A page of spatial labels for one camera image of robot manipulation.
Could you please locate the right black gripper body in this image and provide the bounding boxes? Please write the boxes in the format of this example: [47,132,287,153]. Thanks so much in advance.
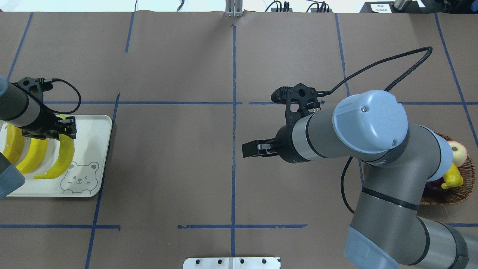
[274,126,309,163]

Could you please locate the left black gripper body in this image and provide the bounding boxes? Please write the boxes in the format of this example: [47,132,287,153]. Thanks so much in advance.
[22,105,60,140]

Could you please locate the yellow banana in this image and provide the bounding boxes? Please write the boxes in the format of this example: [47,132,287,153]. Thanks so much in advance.
[16,139,48,175]
[34,135,75,179]
[2,124,25,164]

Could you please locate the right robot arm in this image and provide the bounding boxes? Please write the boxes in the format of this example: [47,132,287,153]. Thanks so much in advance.
[242,90,477,269]

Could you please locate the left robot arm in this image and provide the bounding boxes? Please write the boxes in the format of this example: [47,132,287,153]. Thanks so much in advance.
[1,77,77,198]

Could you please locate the cream bear plate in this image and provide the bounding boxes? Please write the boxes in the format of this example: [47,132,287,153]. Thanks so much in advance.
[10,115,112,198]

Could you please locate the brown wicker basket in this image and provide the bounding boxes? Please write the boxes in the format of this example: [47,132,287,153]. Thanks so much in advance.
[420,154,477,206]

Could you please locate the dark red mango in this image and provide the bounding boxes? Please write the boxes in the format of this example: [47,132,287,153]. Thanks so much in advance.
[425,177,445,194]

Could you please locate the pale apple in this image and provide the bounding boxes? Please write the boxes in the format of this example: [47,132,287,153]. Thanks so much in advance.
[448,140,468,167]

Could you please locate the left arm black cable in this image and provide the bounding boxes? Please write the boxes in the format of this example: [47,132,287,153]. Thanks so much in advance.
[41,78,82,115]

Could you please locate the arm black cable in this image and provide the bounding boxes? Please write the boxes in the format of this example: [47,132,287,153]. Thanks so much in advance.
[321,46,433,215]
[41,78,82,115]

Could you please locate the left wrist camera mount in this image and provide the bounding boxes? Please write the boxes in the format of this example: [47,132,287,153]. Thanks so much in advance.
[12,77,53,103]

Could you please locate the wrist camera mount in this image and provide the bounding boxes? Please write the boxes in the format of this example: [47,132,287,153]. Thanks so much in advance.
[12,77,53,103]
[270,83,328,127]

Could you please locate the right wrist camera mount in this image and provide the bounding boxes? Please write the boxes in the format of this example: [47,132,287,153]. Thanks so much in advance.
[270,83,328,127]

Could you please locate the white camera stand post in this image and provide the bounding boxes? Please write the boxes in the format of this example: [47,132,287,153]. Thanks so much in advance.
[182,257,282,269]

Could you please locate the aluminium frame post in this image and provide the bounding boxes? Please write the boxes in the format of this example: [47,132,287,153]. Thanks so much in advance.
[225,0,244,18]

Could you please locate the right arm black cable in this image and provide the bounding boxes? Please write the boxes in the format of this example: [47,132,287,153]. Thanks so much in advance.
[321,46,433,215]

